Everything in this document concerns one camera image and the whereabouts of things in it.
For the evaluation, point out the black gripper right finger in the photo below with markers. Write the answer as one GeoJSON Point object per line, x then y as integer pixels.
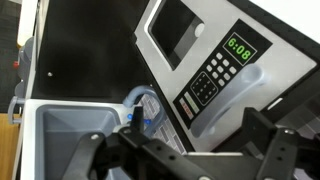
{"type": "Point", "coordinates": [280, 156]}

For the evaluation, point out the grey toy faucet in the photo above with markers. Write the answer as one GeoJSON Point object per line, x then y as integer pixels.
{"type": "Point", "coordinates": [140, 90]}

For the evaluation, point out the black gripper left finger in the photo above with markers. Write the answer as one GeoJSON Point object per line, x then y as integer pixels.
{"type": "Point", "coordinates": [83, 156]}

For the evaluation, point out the toy microwave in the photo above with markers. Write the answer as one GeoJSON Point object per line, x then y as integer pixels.
{"type": "Point", "coordinates": [206, 20]}

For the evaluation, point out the grey sink basin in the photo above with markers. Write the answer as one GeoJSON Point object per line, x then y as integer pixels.
{"type": "Point", "coordinates": [66, 140]}

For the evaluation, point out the wooden platform board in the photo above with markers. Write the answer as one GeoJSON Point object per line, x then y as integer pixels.
{"type": "Point", "coordinates": [8, 150]}

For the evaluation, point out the fridge door with water dispenser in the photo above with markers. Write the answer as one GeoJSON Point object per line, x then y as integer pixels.
{"type": "Point", "coordinates": [25, 60]}

